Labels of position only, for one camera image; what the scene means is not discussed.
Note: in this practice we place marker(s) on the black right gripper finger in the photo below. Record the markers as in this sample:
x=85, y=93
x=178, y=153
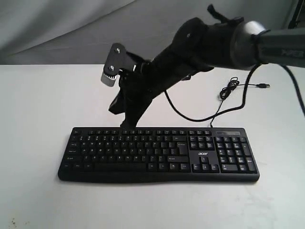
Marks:
x=134, y=106
x=118, y=105

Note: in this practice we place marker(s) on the black acer keyboard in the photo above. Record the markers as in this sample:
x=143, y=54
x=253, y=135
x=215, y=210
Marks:
x=158, y=154

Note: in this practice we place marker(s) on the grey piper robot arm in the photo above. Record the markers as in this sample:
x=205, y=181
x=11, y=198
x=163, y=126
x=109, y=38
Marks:
x=197, y=47

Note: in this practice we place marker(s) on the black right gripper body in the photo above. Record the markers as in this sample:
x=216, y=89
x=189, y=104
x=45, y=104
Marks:
x=142, y=79

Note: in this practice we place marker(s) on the grey backdrop cloth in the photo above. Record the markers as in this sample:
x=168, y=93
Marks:
x=82, y=31

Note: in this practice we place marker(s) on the black tripod stand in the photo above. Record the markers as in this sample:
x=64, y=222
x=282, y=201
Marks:
x=293, y=16

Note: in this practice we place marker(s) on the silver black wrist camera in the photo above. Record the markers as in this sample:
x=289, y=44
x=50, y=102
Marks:
x=117, y=61

